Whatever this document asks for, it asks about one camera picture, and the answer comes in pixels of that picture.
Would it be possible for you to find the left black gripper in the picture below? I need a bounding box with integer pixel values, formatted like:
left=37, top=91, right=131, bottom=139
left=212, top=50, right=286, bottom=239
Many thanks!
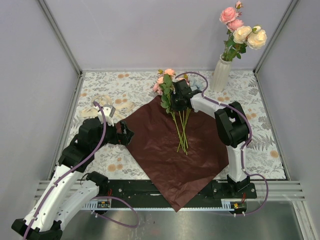
left=92, top=117, right=135, bottom=151

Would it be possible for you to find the cream ribbon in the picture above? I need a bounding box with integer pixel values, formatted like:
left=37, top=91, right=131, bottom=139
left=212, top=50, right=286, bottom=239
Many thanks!
left=80, top=93, right=136, bottom=120

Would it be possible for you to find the red wrapping paper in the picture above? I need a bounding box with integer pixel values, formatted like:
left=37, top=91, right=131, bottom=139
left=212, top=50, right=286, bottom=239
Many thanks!
left=124, top=96, right=229, bottom=212

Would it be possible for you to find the cream rose stem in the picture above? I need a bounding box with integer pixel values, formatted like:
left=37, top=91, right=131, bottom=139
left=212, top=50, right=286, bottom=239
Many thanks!
left=222, top=25, right=268, bottom=62

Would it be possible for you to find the pink rose stem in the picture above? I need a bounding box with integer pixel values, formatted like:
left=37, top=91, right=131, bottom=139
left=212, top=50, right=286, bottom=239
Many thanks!
left=219, top=0, right=244, bottom=62

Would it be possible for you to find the artificial flower bunch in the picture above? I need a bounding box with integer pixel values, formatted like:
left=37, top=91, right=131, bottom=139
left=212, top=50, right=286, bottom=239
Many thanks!
left=153, top=68, right=200, bottom=154

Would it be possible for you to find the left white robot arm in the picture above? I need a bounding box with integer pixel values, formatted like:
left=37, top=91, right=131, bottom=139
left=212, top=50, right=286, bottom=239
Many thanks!
left=11, top=117, right=134, bottom=240

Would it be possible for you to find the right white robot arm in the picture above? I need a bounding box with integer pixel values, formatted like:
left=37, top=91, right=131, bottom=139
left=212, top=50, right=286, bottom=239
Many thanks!
left=171, top=79, right=252, bottom=199

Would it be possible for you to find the white ribbed vase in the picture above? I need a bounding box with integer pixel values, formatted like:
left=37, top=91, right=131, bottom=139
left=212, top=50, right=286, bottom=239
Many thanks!
left=210, top=55, right=232, bottom=93

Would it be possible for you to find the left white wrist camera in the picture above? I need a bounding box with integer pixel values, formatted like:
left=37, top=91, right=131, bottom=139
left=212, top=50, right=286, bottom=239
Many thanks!
left=95, top=104, right=116, bottom=126

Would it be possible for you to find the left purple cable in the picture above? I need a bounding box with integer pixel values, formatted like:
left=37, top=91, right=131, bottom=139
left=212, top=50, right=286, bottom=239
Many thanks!
left=23, top=101, right=140, bottom=240

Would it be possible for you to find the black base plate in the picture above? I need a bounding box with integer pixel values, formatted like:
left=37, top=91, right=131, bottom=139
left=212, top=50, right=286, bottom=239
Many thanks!
left=79, top=178, right=258, bottom=208

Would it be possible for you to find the left aluminium frame post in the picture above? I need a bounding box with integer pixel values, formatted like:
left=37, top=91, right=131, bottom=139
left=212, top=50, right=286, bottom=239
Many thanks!
left=36, top=0, right=83, bottom=76

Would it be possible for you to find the white slotted cable duct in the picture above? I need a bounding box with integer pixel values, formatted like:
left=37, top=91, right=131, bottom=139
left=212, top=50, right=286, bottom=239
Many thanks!
left=82, top=199, right=234, bottom=212

